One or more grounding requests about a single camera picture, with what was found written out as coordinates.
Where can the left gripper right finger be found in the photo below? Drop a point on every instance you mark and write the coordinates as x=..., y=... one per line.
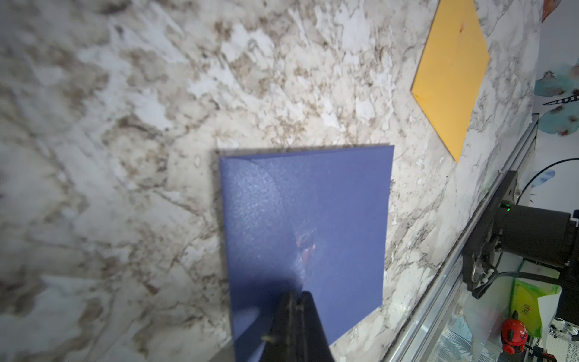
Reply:
x=312, y=341

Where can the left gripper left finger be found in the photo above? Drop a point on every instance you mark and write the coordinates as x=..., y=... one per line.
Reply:
x=281, y=340

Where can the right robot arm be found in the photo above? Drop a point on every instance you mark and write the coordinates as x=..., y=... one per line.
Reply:
x=538, y=235

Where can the red small object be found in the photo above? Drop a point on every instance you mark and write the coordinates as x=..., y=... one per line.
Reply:
x=514, y=335

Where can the green tissue box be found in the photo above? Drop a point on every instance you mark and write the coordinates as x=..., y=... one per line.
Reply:
x=536, y=304

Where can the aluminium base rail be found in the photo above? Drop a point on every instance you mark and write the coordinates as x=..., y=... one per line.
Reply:
x=429, y=316

